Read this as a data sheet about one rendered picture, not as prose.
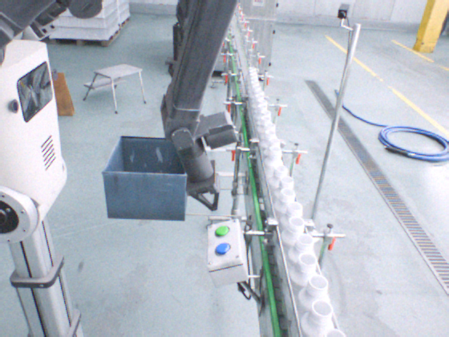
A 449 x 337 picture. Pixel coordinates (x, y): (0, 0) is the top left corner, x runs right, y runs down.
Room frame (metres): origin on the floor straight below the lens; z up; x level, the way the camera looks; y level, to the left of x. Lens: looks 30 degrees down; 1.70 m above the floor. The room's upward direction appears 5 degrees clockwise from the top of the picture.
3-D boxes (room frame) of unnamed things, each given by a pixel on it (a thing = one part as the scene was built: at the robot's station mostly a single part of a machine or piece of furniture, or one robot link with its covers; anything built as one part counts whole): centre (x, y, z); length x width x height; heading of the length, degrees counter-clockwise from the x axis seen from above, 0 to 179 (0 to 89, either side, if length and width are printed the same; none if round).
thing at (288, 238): (0.68, -0.17, 1.08); 0.06 x 0.06 x 0.17
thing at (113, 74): (4.20, 1.43, 0.21); 0.61 x 0.47 x 0.41; 57
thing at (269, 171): (1.03, -0.14, 1.08); 0.06 x 0.06 x 0.17
